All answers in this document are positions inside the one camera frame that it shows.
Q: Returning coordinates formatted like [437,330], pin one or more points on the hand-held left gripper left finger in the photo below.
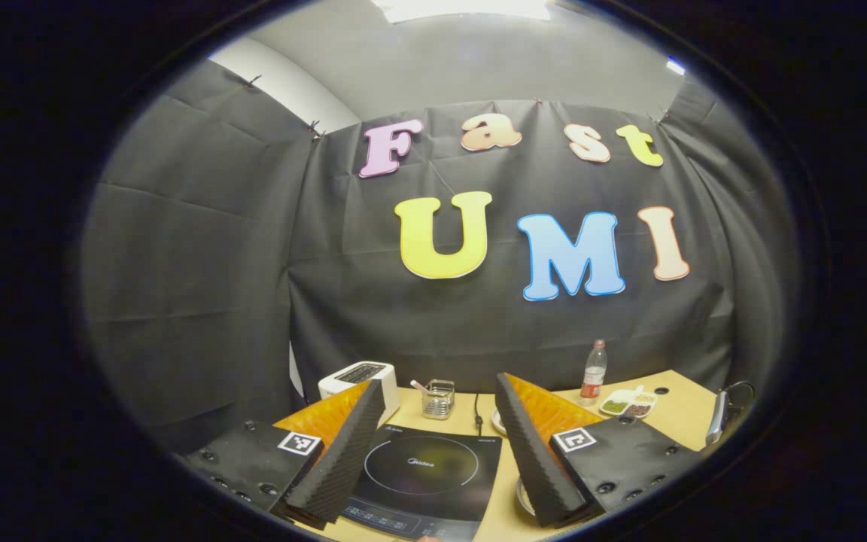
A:
[343,452]

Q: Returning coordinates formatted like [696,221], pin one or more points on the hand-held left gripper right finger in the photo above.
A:
[535,459]

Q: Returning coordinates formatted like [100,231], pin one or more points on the black induction cooktop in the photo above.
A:
[433,467]

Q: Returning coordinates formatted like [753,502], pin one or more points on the white round plate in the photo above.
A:
[500,423]

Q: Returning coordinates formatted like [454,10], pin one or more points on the white toaster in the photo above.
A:
[347,380]

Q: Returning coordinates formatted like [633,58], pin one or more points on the pink utensil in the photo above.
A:
[419,387]

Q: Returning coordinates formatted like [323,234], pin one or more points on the clear plastic water bottle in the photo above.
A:
[593,376]

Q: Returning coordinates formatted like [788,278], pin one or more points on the white divided bean dish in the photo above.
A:
[628,405]

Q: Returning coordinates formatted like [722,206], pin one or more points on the silver bar with black loop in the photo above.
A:
[717,421]

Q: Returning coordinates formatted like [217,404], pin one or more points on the black backdrop cloth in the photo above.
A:
[200,301]

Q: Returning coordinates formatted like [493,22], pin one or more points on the small ceiling light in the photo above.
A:
[676,67]

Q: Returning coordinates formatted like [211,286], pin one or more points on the ceiling light panel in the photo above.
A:
[463,7]

